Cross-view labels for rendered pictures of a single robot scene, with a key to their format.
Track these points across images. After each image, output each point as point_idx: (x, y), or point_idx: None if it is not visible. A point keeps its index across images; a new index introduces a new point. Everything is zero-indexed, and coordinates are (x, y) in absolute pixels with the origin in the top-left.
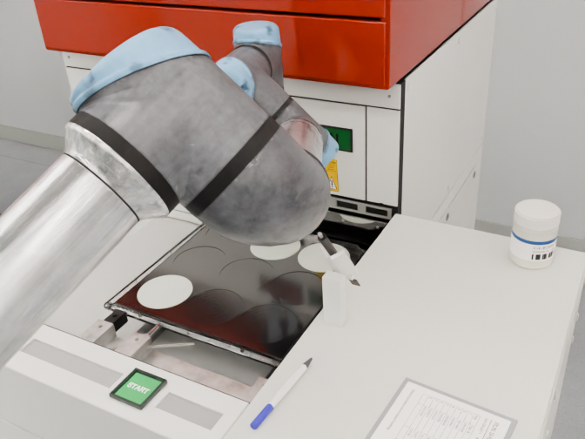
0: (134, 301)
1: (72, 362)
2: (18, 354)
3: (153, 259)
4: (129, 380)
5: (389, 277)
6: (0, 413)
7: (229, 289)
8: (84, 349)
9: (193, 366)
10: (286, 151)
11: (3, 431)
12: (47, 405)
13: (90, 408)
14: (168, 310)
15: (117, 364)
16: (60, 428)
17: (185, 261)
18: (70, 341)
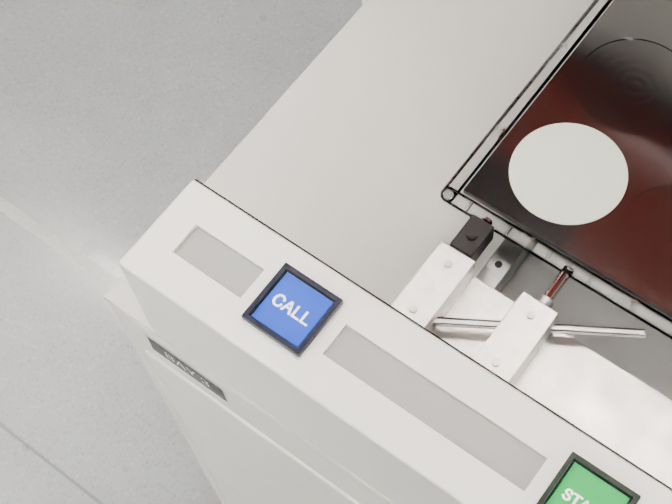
0: (506, 195)
1: (435, 404)
2: (324, 364)
3: (497, 9)
4: (563, 481)
5: None
6: (258, 403)
7: None
8: (456, 375)
9: (644, 385)
10: None
11: (254, 414)
12: (382, 465)
13: None
14: (582, 233)
15: (531, 429)
16: (397, 490)
17: (603, 84)
18: (421, 347)
